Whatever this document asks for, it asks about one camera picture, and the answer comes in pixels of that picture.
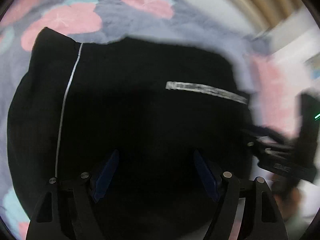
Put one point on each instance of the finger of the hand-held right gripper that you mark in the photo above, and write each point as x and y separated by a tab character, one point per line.
265	131
260	147

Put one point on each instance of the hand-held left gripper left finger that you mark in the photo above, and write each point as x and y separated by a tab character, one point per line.
106	175

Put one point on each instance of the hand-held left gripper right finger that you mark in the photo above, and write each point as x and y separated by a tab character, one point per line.
203	177

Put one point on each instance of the black hooded jacket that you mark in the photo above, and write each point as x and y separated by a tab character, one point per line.
137	105

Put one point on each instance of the person's right hand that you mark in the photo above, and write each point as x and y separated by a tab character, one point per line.
293	202

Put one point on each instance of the pink pillow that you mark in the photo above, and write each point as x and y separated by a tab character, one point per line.
275	92

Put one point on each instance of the grey floral quilt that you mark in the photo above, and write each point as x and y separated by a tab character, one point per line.
140	20

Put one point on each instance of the wall map poster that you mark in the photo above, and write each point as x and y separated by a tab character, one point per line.
313	67

